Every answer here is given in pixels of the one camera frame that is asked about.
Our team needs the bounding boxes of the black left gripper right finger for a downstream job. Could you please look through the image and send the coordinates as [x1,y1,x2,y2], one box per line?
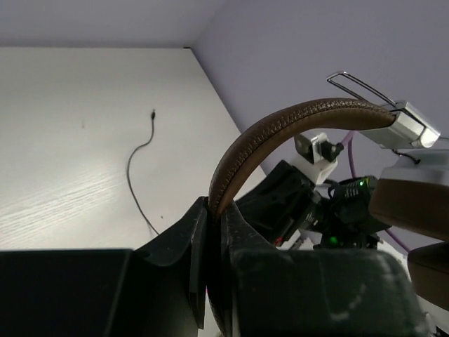
[207,204,429,336]

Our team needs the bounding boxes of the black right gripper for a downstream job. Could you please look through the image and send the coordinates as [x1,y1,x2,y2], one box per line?
[236,160,321,246]

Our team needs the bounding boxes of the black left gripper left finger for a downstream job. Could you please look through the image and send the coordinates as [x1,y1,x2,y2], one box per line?
[1,197,208,336]

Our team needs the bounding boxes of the brown silver headphones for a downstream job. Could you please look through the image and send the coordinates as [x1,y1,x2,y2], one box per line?
[208,92,448,309]

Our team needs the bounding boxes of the thin black headphone cable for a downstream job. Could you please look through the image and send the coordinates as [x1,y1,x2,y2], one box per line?
[126,109,161,235]

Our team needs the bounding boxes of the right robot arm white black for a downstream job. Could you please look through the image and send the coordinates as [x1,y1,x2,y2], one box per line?
[236,161,389,249]

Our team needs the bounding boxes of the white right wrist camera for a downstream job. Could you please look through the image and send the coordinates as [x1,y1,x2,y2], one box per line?
[290,133,344,185]

